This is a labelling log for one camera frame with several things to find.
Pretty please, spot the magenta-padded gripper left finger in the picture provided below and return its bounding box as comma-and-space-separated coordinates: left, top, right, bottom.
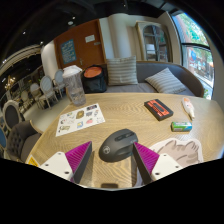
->
39, 140, 93, 184

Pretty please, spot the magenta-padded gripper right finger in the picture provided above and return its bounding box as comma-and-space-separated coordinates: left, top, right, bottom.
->
132, 141, 184, 185

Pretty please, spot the dark grey computer mouse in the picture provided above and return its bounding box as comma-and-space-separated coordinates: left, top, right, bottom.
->
98, 128, 139, 163

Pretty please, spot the yellow square sticker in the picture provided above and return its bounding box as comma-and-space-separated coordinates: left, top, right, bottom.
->
25, 154, 41, 168

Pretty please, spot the small green pack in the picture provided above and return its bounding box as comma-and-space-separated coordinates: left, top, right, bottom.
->
170, 120, 193, 133

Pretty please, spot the grey tufted armchair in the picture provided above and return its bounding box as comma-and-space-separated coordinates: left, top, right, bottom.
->
5, 119, 43, 163

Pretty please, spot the white sticker sheet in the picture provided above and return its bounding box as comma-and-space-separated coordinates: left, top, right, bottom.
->
55, 102, 106, 138

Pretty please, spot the black and red box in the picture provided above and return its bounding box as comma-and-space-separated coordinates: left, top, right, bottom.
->
143, 98, 175, 122

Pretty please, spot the white chair with dark back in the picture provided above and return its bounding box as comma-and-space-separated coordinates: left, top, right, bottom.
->
2, 99, 24, 129

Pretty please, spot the clear bottle with white lid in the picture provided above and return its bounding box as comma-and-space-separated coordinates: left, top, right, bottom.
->
62, 65, 87, 107

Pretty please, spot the group of white dining chairs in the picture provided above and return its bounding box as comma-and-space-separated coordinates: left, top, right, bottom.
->
19, 68, 67, 109

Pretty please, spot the flat-lying striped cushion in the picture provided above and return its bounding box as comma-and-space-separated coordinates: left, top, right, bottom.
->
144, 67, 187, 95

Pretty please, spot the black and orange backpack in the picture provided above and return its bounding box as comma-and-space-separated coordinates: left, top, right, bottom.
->
81, 64, 108, 94

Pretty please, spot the grey curved sofa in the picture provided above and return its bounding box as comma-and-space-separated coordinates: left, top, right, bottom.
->
99, 60, 205, 98

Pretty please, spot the upright striped cushion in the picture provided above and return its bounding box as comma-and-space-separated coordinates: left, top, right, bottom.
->
105, 55, 139, 87

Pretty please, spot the blue poster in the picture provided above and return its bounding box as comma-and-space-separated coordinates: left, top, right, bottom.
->
60, 39, 78, 65

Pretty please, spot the brown wooden door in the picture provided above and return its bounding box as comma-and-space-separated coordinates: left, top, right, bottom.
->
53, 18, 107, 70

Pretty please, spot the large glass window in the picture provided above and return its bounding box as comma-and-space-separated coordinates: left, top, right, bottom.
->
171, 12, 216, 100

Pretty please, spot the pale glass-fronted cabinet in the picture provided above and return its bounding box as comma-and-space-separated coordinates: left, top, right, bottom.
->
134, 20, 173, 63

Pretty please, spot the white paper notice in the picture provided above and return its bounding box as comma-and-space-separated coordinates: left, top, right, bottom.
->
84, 34, 96, 44

